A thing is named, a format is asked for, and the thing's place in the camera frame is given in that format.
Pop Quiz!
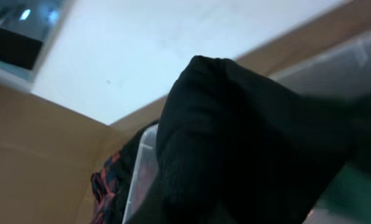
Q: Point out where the black garment left pile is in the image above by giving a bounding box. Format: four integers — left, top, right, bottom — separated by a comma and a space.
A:
104, 119, 159, 224

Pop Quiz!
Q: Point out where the black cloth with band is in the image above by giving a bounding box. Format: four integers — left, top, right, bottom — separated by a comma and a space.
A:
130, 56, 371, 224

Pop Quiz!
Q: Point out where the clear plastic storage bin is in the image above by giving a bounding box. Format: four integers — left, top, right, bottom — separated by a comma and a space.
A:
123, 31, 371, 223

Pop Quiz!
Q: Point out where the dark green cloth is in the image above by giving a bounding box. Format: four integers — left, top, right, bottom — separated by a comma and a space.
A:
316, 166, 371, 223

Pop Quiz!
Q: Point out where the red navy plaid shirt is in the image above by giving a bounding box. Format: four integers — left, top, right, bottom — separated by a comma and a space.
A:
90, 152, 123, 224

